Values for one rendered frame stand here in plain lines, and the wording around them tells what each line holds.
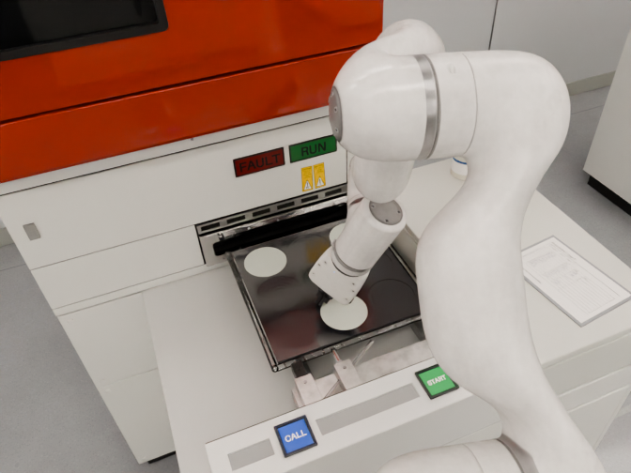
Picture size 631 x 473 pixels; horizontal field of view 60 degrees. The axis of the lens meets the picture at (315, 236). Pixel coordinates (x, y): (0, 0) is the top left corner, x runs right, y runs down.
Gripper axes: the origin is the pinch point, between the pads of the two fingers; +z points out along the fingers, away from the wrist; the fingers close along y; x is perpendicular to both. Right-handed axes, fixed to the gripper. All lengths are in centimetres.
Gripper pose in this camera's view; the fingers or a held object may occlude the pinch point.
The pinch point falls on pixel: (324, 295)
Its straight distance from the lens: 116.8
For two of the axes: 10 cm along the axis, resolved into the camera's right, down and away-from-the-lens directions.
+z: -3.1, 5.4, 7.8
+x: 5.3, -5.8, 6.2
